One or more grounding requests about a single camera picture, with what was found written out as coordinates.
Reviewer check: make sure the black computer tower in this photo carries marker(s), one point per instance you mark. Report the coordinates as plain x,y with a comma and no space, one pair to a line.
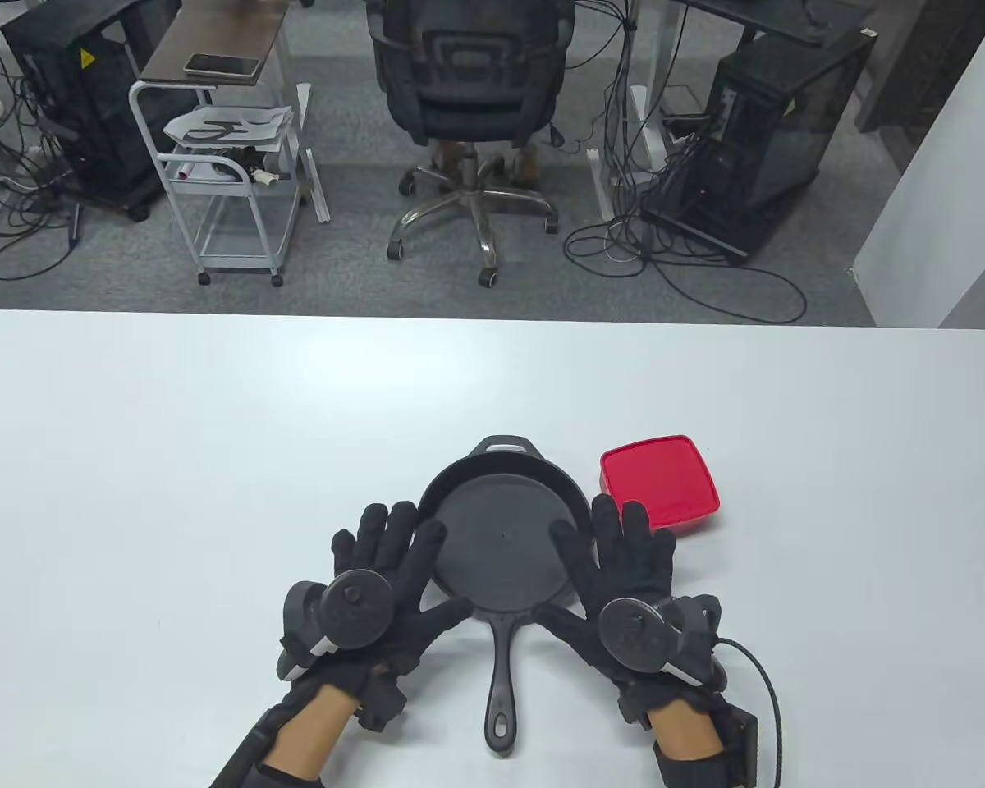
90,107
788,123

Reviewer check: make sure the person's left hand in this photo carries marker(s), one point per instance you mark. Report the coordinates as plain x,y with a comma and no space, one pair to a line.
410,574

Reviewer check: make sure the white item on cart tray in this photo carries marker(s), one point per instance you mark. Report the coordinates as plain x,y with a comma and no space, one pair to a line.
209,170

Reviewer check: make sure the red plastic container lid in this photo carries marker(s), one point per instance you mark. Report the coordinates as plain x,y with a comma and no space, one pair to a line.
657,480

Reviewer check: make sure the person's left forearm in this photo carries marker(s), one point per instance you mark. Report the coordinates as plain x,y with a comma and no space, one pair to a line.
312,730

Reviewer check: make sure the person's right hand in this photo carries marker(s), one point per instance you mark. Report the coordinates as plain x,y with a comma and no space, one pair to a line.
632,566

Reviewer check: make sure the brown wooden side table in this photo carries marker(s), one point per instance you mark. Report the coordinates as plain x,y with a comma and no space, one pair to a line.
213,33

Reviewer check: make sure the black smartphone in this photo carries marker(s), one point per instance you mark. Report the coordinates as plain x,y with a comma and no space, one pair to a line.
222,66

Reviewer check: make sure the black cast iron frying pan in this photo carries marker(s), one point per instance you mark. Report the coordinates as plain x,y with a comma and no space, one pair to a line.
501,542

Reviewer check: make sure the white metal rolling cart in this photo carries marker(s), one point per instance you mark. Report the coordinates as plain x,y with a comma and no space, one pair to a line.
213,182

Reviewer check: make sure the grey white hand controller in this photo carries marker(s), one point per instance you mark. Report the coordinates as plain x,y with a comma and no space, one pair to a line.
632,632
357,611

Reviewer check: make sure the pink plastic container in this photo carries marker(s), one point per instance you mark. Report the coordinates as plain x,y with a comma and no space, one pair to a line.
698,526

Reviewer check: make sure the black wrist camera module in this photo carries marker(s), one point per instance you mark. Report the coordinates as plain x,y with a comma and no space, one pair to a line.
382,710
636,707

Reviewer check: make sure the black desk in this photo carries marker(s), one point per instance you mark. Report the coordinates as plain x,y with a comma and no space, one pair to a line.
771,16

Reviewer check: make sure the person's right forearm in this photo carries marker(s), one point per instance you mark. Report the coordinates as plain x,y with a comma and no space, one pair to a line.
685,730

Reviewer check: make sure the white printed paper bag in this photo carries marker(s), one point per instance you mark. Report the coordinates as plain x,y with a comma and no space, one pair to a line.
230,127

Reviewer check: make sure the white desk leg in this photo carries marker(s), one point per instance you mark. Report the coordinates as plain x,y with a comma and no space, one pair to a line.
601,189
316,180

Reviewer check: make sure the black office chair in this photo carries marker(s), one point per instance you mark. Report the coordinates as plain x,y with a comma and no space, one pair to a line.
468,82

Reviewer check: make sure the dark grey cabinet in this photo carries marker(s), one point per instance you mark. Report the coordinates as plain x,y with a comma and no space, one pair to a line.
927,66

